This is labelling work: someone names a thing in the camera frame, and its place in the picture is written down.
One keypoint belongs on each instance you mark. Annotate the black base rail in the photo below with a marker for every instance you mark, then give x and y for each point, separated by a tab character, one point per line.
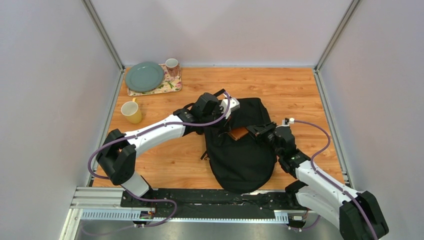
218	205

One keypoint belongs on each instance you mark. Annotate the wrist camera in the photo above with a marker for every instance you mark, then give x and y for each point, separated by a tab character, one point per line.
288	121
229	106

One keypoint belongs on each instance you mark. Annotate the brown patterned mug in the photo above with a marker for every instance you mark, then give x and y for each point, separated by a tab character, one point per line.
173	67

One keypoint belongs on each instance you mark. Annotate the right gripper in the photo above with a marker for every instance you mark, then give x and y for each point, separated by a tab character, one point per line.
261	130

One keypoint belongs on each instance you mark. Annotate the grey-green plate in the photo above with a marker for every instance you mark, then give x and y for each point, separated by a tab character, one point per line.
144	77

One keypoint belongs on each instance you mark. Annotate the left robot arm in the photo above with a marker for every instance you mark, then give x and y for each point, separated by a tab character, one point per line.
117	156

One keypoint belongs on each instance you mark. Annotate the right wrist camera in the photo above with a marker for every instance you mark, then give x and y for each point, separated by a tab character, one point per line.
288	121

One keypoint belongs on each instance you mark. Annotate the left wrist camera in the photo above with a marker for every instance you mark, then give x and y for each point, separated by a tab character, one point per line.
229	106

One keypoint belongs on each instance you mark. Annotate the yellow mug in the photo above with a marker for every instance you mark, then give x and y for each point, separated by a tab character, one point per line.
131	111

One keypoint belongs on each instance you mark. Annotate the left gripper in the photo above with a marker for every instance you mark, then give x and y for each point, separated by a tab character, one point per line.
225	126

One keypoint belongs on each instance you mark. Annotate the black backpack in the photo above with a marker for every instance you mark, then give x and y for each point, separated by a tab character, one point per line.
243	165

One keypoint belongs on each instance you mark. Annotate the floral tray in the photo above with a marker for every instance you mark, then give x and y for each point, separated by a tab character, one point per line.
168	85

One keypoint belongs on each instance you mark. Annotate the brown leather wallet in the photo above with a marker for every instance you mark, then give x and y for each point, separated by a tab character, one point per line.
237	133

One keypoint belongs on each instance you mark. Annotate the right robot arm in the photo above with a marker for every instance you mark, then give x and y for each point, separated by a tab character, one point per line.
356	214

